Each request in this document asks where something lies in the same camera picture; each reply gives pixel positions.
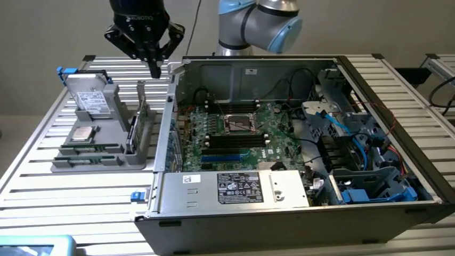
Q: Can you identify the red wire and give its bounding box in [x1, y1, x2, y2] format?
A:
[358, 102, 410, 180]

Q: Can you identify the blue plastic disk caddy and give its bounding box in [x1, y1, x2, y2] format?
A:
[339, 186, 418, 205]

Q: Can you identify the blue disk carrier handle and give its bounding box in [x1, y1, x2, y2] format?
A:
[56, 67, 79, 86]

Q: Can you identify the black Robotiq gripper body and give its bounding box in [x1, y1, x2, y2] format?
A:
[108, 0, 168, 52]

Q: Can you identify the silver CPU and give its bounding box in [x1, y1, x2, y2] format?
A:
[71, 126, 98, 141]

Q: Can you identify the thick black cable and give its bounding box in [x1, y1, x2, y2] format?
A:
[428, 75, 455, 116]

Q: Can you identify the green motherboard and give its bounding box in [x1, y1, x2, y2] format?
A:
[176, 102, 307, 173]

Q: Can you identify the blue data wire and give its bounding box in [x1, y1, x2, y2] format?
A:
[320, 111, 371, 172]

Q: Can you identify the grey metal disk bay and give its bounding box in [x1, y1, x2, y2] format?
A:
[300, 68, 410, 206]

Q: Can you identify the grey parts rack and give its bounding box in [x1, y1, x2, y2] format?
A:
[49, 84, 156, 174]

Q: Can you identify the open grey PC case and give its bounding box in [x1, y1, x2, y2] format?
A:
[134, 54, 450, 256]

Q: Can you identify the blue expansion slot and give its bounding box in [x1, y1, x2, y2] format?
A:
[200, 155, 240, 163]

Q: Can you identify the black looped wire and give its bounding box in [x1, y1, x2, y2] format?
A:
[288, 67, 318, 100]

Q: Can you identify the metal CPU socket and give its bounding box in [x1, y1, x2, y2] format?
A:
[218, 113, 259, 134]

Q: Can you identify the green RAM stick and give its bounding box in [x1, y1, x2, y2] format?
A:
[54, 157, 104, 164]

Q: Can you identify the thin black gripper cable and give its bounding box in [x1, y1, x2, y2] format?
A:
[186, 0, 204, 55]

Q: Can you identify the silver hard disk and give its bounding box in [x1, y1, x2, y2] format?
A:
[67, 74, 112, 115]

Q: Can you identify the graphics card with metal bracket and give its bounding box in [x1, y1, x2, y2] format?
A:
[126, 80, 150, 156]

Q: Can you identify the silver power supply unit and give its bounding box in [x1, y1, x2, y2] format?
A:
[155, 169, 311, 214]

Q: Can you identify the blue case latch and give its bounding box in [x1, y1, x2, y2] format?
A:
[131, 187, 151, 204]

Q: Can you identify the metal slat side table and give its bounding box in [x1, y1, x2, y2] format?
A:
[418, 53, 455, 86]

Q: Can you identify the long black expansion slot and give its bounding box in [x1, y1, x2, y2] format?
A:
[200, 148, 240, 156]

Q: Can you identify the teal plastic box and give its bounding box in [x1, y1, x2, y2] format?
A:
[0, 234, 78, 256]

